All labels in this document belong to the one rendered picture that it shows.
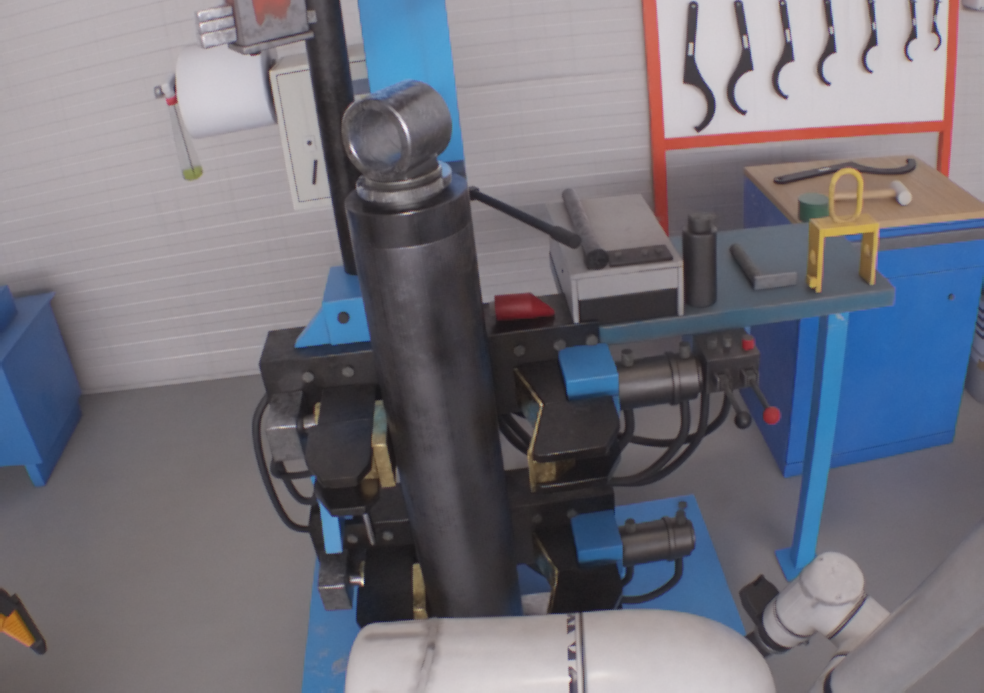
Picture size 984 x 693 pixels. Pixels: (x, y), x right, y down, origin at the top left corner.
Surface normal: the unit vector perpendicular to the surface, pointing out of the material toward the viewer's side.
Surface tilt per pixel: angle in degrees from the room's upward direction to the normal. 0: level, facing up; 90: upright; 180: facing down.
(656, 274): 90
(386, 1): 90
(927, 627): 88
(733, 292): 0
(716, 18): 90
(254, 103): 109
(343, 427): 0
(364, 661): 5
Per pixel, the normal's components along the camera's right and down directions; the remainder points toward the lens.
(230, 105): 0.09, 0.63
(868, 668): -0.93, 0.12
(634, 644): -0.04, -0.86
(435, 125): 0.82, 0.04
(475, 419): 0.69, 0.29
